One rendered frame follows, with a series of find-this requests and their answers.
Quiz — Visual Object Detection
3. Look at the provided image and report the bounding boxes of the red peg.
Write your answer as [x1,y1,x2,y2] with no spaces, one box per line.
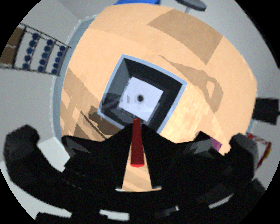
[131,119,145,168]

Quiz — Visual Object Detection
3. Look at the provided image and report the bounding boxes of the light blue square plate with hole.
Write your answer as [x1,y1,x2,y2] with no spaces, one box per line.
[119,76,163,121]

